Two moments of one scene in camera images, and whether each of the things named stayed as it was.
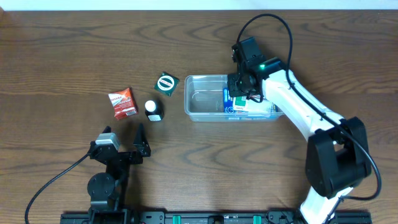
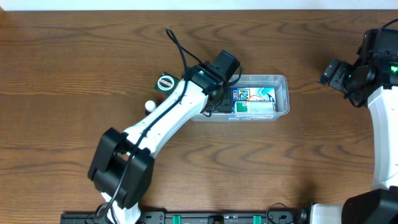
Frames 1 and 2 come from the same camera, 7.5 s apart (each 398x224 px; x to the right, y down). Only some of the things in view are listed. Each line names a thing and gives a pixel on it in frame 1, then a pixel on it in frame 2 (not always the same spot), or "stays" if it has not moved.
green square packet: x=166 y=83 stays
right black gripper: x=235 y=90 → x=333 y=73
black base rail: x=273 y=216 stays
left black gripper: x=142 y=147 → x=228 y=107
